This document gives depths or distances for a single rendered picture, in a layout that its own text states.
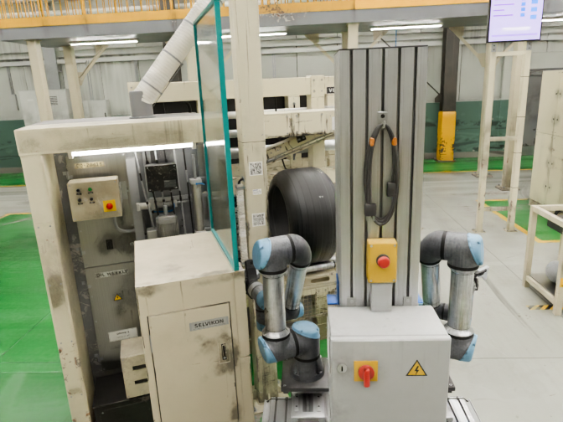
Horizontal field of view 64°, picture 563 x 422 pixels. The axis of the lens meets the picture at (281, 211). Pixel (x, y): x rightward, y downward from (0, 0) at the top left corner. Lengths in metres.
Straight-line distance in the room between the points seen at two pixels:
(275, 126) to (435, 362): 1.76
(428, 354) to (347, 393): 0.26
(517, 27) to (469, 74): 6.32
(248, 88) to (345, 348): 1.52
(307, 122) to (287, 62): 9.01
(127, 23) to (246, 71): 6.21
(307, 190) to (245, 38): 0.84
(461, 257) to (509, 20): 4.60
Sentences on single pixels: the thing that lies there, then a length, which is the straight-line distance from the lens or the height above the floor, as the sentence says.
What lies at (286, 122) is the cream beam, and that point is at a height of 1.72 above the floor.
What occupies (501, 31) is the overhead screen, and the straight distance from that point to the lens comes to 6.13.
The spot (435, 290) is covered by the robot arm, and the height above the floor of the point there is 1.08.
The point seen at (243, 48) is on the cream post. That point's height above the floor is 2.13.
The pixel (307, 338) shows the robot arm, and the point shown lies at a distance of 1.96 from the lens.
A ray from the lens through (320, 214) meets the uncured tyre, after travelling 2.44.
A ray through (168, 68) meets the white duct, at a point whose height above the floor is 2.06.
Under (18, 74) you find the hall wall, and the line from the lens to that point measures 13.88.
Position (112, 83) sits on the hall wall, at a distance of 12.75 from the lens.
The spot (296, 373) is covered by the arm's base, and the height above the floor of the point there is 0.74.
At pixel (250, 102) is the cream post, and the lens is 2.44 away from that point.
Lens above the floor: 1.93
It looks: 15 degrees down
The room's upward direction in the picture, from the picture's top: 3 degrees counter-clockwise
